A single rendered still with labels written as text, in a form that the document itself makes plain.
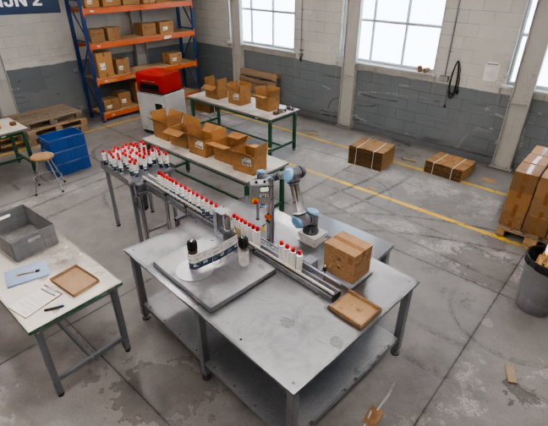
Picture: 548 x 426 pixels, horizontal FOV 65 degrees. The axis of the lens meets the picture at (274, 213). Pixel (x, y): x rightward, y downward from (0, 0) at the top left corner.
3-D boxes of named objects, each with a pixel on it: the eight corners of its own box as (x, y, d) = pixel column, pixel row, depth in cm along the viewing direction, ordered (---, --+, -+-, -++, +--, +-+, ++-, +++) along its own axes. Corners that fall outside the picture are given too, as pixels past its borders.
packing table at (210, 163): (149, 185, 679) (141, 139, 639) (189, 169, 730) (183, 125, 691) (248, 237, 553) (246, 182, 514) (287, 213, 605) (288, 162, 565)
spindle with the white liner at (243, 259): (236, 266, 357) (234, 237, 341) (244, 262, 362) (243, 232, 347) (243, 271, 351) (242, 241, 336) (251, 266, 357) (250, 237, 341)
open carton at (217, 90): (200, 97, 827) (199, 78, 808) (219, 92, 862) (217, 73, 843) (214, 101, 808) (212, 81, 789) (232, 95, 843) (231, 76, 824)
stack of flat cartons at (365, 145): (347, 162, 756) (348, 145, 740) (360, 153, 793) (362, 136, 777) (380, 172, 723) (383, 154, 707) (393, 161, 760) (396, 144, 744)
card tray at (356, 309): (327, 308, 321) (327, 304, 319) (348, 292, 337) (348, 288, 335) (360, 330, 303) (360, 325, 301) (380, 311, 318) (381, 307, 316)
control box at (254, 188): (249, 199, 372) (249, 179, 363) (269, 198, 375) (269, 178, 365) (251, 204, 364) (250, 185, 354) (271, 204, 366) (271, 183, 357)
